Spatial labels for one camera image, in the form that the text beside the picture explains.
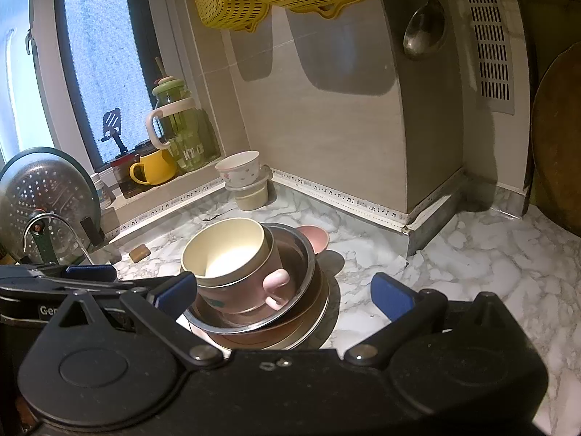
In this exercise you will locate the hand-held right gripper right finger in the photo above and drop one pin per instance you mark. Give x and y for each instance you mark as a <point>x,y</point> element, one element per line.
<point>388,297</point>

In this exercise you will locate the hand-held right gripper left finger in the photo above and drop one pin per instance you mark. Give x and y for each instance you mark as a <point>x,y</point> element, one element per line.
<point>178,289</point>

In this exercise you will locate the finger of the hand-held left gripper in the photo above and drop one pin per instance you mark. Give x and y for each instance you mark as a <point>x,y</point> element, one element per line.
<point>90,272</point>
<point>104,289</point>

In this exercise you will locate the plain white plate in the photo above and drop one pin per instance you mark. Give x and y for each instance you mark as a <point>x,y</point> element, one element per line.
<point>182,319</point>

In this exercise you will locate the cream bowl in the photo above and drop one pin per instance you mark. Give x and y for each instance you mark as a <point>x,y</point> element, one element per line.
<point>224,250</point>

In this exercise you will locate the steel bowl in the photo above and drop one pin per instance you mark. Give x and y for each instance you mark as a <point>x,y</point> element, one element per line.
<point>299,272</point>

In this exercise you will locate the pink bear-shaped plate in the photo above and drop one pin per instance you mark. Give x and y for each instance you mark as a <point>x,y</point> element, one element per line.
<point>315,236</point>

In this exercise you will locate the brown soap bar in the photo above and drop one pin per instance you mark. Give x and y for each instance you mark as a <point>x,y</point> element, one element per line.
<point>139,251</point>

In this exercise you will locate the small white bottle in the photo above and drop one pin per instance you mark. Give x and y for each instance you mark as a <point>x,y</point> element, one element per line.
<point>100,193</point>

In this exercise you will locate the perforated steel pan with lid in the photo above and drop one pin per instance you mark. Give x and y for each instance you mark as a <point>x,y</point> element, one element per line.
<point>41,186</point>

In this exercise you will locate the dark jar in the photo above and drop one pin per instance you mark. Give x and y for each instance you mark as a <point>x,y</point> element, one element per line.
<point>125,175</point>

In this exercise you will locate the clear plastic container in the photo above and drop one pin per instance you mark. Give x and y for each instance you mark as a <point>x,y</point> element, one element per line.
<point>252,199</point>

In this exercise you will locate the yellow mug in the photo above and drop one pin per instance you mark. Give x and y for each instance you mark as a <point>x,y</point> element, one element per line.
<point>156,168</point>

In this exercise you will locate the white patterned trim strip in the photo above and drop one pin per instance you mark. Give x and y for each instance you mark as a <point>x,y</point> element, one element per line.
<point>317,190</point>

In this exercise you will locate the green glass jar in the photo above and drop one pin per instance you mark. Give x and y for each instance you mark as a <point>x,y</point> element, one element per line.
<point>195,145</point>

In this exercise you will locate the window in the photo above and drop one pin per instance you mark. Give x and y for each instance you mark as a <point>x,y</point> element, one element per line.
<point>104,54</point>

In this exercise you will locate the round wooden cutting board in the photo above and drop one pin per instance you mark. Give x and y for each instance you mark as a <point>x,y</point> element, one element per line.
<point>558,145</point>

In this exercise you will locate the steel ladle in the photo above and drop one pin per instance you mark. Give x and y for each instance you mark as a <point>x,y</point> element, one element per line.
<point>424,27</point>

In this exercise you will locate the white vent grille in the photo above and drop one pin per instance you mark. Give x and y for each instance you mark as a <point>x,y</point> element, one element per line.
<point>492,41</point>

